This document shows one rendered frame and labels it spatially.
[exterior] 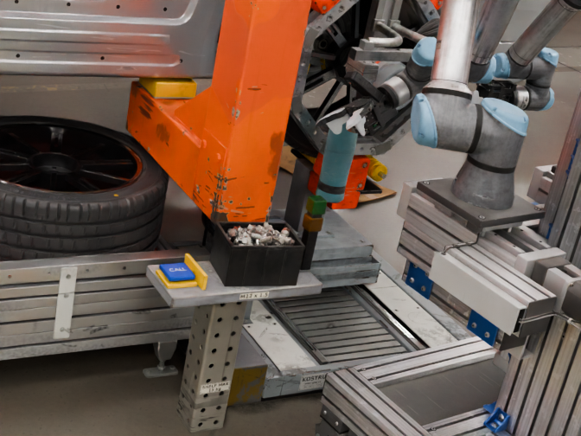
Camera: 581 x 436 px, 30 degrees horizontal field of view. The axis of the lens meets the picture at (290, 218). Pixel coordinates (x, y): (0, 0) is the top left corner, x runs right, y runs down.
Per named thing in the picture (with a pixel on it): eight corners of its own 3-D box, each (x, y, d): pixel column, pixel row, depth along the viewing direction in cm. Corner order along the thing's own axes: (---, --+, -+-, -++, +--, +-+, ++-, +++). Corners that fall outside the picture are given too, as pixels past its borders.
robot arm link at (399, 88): (403, 76, 285) (385, 76, 292) (390, 84, 283) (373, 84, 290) (413, 101, 287) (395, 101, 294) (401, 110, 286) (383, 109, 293)
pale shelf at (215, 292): (290, 263, 297) (292, 253, 296) (321, 294, 285) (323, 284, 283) (145, 275, 276) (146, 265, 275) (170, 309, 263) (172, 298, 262)
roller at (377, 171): (342, 148, 370) (346, 132, 368) (389, 184, 348) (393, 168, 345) (328, 148, 367) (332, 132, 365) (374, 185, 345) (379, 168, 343)
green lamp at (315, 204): (317, 208, 285) (321, 194, 283) (325, 214, 282) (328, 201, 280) (304, 208, 283) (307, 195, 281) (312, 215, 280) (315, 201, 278)
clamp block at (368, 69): (359, 71, 307) (362, 53, 305) (375, 81, 301) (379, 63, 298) (344, 70, 305) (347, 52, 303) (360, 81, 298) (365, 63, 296)
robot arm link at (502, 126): (522, 171, 251) (539, 117, 245) (466, 163, 249) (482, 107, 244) (511, 152, 261) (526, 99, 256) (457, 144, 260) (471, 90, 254)
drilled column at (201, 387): (208, 407, 302) (233, 274, 285) (223, 427, 294) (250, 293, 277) (175, 411, 297) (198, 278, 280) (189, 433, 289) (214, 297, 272)
